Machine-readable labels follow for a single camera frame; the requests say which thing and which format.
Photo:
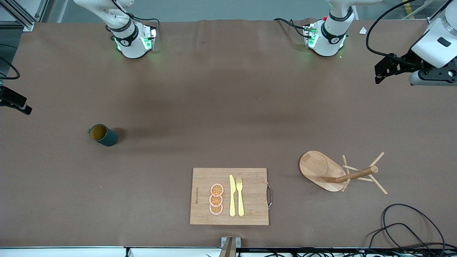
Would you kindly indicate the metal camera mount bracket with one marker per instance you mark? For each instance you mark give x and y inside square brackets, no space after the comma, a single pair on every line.
[230,246]

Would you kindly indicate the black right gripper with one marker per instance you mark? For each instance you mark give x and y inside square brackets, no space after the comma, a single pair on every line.
[10,98]

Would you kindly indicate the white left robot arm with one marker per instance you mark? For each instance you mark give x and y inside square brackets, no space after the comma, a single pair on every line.
[330,39]

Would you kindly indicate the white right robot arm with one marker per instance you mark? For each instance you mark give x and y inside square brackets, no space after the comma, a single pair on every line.
[132,46]

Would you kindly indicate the yellow plastic knife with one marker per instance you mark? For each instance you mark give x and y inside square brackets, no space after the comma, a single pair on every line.
[232,200]

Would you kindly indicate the yellow plastic fork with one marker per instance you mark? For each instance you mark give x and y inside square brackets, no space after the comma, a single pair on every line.
[240,203]

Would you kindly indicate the aluminium frame profile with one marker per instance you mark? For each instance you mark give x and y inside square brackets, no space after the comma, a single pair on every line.
[26,25]
[430,19]

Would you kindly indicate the wooden cutting board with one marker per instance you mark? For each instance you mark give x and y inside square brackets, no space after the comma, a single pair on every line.
[253,200]

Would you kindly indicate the orange slice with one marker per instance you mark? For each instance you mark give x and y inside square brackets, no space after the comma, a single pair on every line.
[216,190]

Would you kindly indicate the wooden cup rack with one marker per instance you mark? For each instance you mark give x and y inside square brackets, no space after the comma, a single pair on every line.
[316,167]

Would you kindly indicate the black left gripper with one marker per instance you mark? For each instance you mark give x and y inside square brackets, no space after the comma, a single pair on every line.
[408,61]

